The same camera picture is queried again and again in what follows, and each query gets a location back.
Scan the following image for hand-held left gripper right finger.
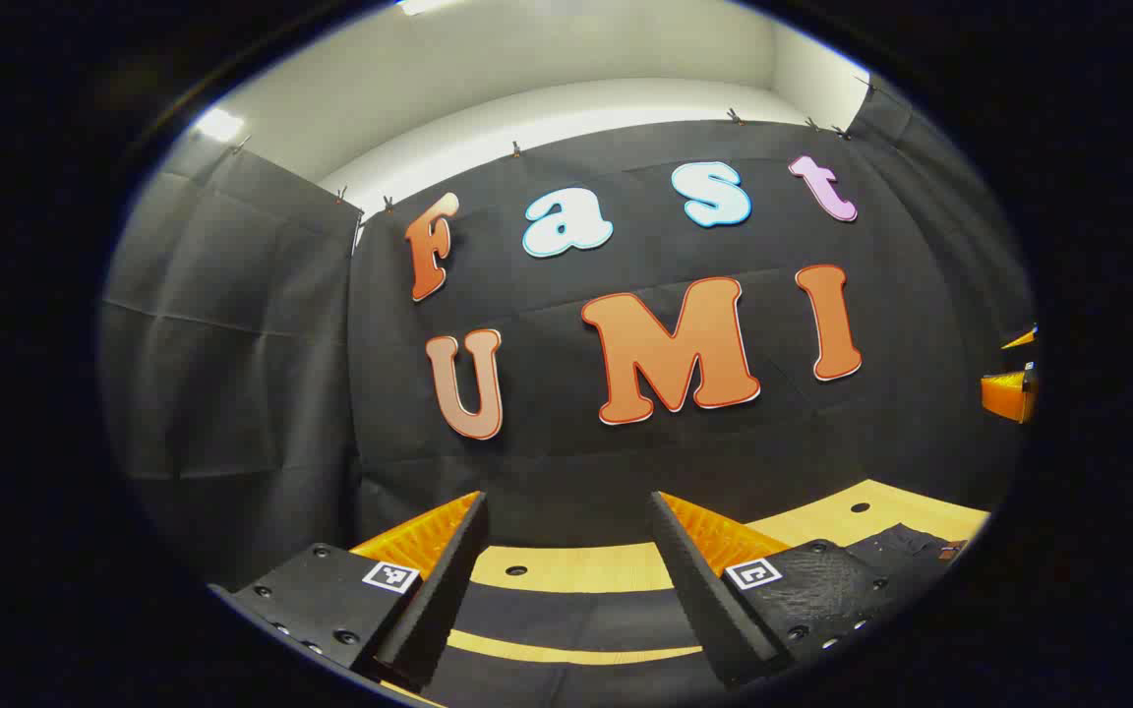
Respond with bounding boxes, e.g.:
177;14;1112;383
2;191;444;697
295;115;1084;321
649;490;900;689

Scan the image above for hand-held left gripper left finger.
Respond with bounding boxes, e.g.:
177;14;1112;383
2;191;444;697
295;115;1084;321
208;490;490;691

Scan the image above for dark denim jeans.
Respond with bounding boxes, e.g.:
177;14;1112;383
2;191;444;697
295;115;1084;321
429;524;971;708

